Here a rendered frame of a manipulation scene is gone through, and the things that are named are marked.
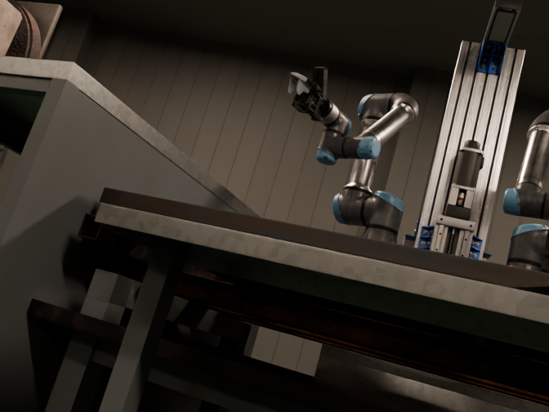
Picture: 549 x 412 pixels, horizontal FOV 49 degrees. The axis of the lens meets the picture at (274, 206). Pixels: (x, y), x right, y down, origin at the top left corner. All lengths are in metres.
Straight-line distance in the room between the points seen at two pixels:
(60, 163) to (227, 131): 4.16
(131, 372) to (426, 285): 0.48
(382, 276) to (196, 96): 4.99
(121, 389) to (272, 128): 4.49
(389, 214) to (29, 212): 1.30
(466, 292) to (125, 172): 0.96
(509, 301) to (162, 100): 5.18
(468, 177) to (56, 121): 1.53
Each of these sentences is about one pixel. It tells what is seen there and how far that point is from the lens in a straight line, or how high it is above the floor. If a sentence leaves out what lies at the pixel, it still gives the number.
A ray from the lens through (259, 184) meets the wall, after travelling 5.17.
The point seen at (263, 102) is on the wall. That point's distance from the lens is 5.46.
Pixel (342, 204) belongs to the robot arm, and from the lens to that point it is 2.25.
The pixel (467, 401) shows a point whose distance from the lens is 1.81.
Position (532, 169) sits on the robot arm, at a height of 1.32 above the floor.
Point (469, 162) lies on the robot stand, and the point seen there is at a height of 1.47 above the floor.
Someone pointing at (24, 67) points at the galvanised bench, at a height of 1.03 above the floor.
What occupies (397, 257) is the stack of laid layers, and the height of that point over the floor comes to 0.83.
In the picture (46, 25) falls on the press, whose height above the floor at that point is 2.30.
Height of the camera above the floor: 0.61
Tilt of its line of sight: 13 degrees up
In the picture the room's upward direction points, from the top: 16 degrees clockwise
